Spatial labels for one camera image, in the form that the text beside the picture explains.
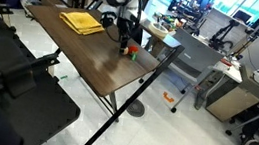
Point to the black backpack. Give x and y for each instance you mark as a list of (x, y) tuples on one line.
[(139, 36)]

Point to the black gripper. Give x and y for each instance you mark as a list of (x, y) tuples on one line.
[(128, 27)]

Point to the round grey floor disc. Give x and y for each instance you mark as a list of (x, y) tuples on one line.
[(135, 108)]

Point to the yellow towel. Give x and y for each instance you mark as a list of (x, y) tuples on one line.
[(82, 22)]

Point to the brown wooden desk black legs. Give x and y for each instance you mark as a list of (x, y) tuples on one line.
[(170, 42)]

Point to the white tape roll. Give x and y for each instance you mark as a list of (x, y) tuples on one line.
[(158, 29)]

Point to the grey plastic chair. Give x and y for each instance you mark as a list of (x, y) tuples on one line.
[(195, 54)]

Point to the red toy vegetable green stem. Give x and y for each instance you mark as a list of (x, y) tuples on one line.
[(133, 49)]

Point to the beige filing cabinet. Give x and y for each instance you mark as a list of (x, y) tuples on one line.
[(233, 103)]

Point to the small black desk robot arm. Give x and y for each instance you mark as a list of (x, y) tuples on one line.
[(223, 37)]

